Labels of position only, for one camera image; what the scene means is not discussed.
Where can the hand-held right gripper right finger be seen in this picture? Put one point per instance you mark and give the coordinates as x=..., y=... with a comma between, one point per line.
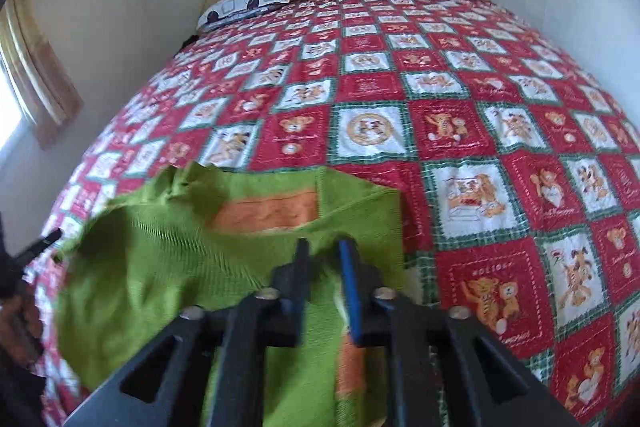
x=352, y=292

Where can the yellow patterned side curtain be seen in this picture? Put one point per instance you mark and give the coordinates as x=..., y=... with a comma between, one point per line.
x=40, y=77

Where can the sliding glass window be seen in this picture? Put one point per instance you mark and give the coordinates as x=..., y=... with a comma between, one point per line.
x=9, y=107

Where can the green orange striped knit sweater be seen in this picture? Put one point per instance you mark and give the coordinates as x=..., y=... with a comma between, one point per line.
x=150, y=247

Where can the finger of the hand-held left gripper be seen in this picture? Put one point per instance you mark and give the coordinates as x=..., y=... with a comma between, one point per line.
x=42, y=243

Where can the white patterned pillow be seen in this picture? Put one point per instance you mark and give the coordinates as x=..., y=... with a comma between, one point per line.
x=245, y=4

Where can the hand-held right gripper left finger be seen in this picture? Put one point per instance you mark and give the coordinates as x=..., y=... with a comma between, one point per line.
x=300, y=272

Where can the red checkered bear print blanket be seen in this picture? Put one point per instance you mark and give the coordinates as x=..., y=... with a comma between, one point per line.
x=450, y=117

